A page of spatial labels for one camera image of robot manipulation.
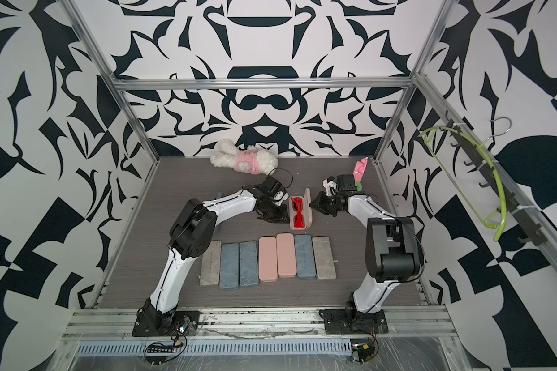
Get grey case tortoise sunglasses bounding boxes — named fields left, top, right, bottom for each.
left=219, top=244, right=239, bottom=290

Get black connector box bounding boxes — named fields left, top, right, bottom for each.
left=350, top=343, right=378, bottom=364

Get pink case red glasses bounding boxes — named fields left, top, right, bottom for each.
left=288, top=188, right=313, bottom=231

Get white plush toy pink shirt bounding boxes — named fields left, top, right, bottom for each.
left=210, top=139, right=279, bottom=175

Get pink case purple glasses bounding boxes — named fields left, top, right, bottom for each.
left=276, top=233, right=297, bottom=278

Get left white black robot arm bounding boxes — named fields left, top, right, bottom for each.
left=144, top=176, right=289, bottom=315

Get green clothes hanger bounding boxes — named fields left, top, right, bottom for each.
left=419, top=124, right=509, bottom=242

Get grey case gold glasses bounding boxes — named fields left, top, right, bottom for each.
left=294, top=234, right=317, bottom=279

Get black usb hub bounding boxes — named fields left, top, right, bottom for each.
left=143, top=342, right=176, bottom=366

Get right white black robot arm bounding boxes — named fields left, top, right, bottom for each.
left=310, top=174, right=425, bottom=318

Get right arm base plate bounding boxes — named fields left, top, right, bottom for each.
left=319, top=309, right=389, bottom=335

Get black wall hook rail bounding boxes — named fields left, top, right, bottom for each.
left=445, top=111, right=549, bottom=247

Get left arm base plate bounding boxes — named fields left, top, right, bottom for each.
left=132, top=309, right=201, bottom=338

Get pink bottle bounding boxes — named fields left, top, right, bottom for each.
left=353, top=157, right=368, bottom=182

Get beige case yellow glasses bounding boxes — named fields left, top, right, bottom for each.
left=200, top=241, right=222, bottom=286

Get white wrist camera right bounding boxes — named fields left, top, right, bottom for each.
left=323, top=176, right=337, bottom=196

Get grey case white sunglasses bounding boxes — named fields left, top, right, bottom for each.
left=239, top=241, right=259, bottom=288

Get grey case black sunglasses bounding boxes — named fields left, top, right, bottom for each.
left=312, top=237, right=337, bottom=280

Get pink case brown glasses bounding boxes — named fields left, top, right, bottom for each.
left=258, top=237, right=279, bottom=283

